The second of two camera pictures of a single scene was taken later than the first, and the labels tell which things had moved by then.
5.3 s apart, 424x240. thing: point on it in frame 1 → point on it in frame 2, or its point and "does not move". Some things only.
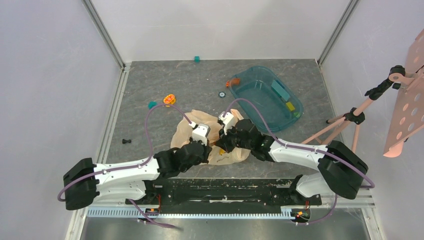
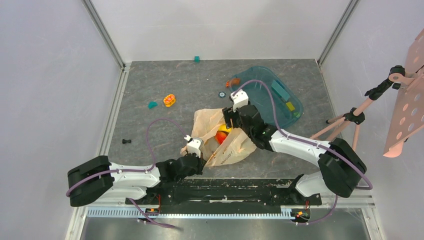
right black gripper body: x=225 y=142 → x=230 y=116
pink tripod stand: x=397 y=75 does not move
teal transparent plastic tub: x=278 y=104 does not move
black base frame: x=262 y=191 does not move
